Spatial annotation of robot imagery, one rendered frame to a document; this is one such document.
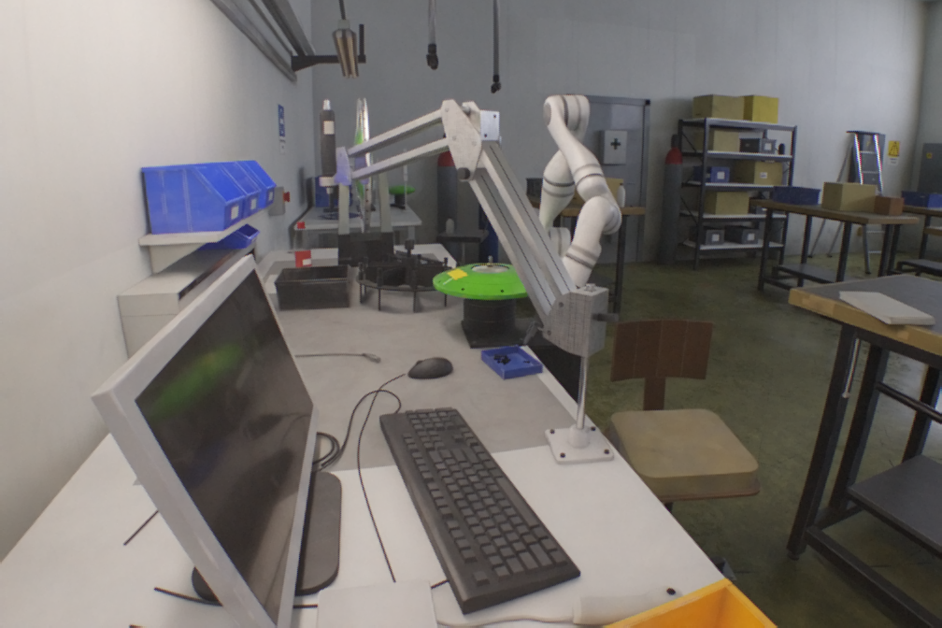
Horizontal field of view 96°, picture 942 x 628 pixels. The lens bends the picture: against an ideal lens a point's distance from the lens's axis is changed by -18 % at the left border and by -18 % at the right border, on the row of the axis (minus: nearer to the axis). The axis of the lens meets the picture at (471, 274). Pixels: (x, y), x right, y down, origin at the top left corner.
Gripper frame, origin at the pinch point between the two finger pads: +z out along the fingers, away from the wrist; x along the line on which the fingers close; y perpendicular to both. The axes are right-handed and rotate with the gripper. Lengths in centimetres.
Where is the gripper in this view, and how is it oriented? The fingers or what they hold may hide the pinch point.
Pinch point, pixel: (523, 345)
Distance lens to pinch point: 118.8
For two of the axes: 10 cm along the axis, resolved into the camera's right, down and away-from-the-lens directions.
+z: -4.5, 8.9, 1.1
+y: 8.7, 4.0, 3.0
